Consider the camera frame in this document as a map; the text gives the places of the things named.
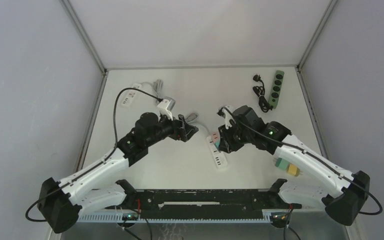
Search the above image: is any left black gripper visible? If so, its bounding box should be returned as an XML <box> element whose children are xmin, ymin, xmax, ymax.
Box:
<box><xmin>145</xmin><ymin>110</ymin><xmax>198</xmax><ymax>148</ymax></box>

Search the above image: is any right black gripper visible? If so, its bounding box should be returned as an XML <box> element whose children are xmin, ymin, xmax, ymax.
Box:
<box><xmin>217</xmin><ymin>120</ymin><xmax>253</xmax><ymax>154</ymax></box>

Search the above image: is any teal plug adapter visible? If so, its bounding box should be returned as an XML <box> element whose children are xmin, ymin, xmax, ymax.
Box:
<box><xmin>213</xmin><ymin>141</ymin><xmax>220</xmax><ymax>149</ymax></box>

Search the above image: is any pink plug adapter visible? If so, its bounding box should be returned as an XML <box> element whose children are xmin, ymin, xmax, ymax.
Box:
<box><xmin>211</xmin><ymin>131</ymin><xmax>220</xmax><ymax>144</ymax></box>

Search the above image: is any white power strip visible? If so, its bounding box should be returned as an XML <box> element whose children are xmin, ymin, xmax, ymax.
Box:
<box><xmin>206</xmin><ymin>136</ymin><xmax>228</xmax><ymax>170</ymax></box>
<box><xmin>120</xmin><ymin>83</ymin><xmax>142</xmax><ymax>108</ymax></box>

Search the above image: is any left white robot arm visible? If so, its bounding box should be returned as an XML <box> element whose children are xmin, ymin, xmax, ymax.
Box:
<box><xmin>37</xmin><ymin>112</ymin><xmax>199</xmax><ymax>234</ymax></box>

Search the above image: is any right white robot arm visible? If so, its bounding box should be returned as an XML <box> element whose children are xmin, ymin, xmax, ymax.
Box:
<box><xmin>217</xmin><ymin>105</ymin><xmax>383</xmax><ymax>226</ymax></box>

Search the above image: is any green plug adapter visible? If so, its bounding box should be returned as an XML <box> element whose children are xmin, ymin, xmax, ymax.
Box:
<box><xmin>274</xmin><ymin>158</ymin><xmax>290</xmax><ymax>171</ymax></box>

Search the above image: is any yellow plug adapter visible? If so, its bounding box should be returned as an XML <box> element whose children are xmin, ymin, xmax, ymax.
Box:
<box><xmin>287</xmin><ymin>163</ymin><xmax>301</xmax><ymax>177</ymax></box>

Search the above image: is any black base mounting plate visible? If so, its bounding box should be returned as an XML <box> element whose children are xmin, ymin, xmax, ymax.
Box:
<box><xmin>111</xmin><ymin>189</ymin><xmax>302</xmax><ymax>218</ymax></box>

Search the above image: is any green power strip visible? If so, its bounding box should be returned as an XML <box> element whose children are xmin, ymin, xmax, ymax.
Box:
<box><xmin>268</xmin><ymin>70</ymin><xmax>285</xmax><ymax>110</ymax></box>

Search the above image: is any grey cord of near strip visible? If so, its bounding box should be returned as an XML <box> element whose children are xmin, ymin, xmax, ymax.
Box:
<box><xmin>185</xmin><ymin>112</ymin><xmax>213</xmax><ymax>137</ymax></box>

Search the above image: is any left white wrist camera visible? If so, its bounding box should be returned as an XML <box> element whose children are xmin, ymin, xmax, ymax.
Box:
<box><xmin>157</xmin><ymin>97</ymin><xmax>176</xmax><ymax>121</ymax></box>

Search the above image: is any black coiled power cord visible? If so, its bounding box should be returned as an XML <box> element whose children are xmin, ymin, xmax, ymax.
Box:
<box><xmin>252</xmin><ymin>74</ymin><xmax>274</xmax><ymax>114</ymax></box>

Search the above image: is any left black camera cable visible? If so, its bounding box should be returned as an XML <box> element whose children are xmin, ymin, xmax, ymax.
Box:
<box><xmin>24</xmin><ymin>87</ymin><xmax>163</xmax><ymax>223</ymax></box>

